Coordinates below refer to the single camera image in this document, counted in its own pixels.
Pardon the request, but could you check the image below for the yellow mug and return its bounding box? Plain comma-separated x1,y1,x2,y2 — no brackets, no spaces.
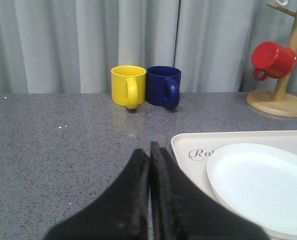
111,65,147,110

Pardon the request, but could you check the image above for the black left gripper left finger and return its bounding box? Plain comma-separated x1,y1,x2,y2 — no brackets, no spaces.
44,149,150,240

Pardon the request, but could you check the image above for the red ribbed mug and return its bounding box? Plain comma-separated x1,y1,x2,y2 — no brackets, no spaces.
251,41,297,81

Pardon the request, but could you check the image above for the navy blue mug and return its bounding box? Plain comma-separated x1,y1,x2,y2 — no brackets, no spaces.
145,66,182,109

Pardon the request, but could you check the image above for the cream rabbit print tray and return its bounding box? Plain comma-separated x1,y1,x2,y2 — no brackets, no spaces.
170,129,297,240

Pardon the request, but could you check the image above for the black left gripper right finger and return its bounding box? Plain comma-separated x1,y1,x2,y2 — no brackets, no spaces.
149,141,269,240

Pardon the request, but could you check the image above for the white round plate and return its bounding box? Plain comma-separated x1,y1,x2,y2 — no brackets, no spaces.
206,143,297,240

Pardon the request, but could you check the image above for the grey pleated curtain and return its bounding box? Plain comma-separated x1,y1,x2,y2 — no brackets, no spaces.
0,0,293,94

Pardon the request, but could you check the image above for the wooden mug tree stand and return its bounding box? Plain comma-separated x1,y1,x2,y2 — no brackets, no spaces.
246,0,297,117

